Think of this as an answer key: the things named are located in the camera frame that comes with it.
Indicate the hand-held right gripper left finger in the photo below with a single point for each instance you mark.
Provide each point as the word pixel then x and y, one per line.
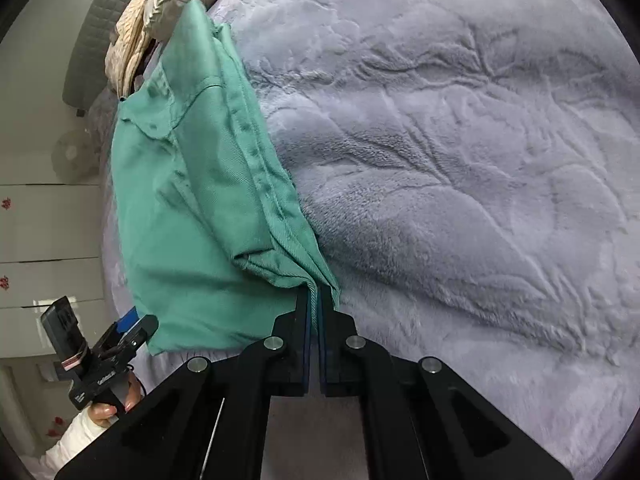
pixel 300 345

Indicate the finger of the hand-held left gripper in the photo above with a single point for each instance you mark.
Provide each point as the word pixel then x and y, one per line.
pixel 128 321
pixel 145 332

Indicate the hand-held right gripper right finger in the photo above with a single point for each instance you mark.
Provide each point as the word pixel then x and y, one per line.
pixel 327 345

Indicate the green jacket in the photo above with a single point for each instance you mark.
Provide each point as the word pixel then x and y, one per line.
pixel 200 210

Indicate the person's left hand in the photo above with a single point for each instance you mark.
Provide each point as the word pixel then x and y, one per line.
pixel 107 412

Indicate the white round fan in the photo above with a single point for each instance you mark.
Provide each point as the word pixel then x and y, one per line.
pixel 75 155

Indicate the grey plush blanket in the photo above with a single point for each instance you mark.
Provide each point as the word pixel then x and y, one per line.
pixel 450 160

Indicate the beige knitted cloth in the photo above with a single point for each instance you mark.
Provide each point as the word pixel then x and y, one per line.
pixel 130 40

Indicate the grey quilted headboard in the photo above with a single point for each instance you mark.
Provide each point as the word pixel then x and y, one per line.
pixel 100 25

